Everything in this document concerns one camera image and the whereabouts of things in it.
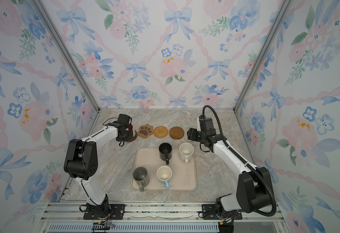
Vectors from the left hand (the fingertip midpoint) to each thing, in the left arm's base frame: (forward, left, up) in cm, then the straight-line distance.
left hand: (128, 135), depth 97 cm
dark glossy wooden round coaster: (+2, -2, -6) cm, 7 cm away
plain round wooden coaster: (+7, -32, -5) cm, 33 cm away
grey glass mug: (-27, -12, +1) cm, 29 cm away
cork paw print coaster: (+8, -9, -5) cm, 13 cm away
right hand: (-4, -41, +10) cm, 42 cm away
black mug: (-11, -25, -2) cm, 27 cm away
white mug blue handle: (-24, -25, -4) cm, 35 cm away
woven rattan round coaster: (+7, -21, -6) cm, 23 cm away
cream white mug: (-9, -38, -4) cm, 40 cm away
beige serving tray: (-25, -36, -6) cm, 45 cm away
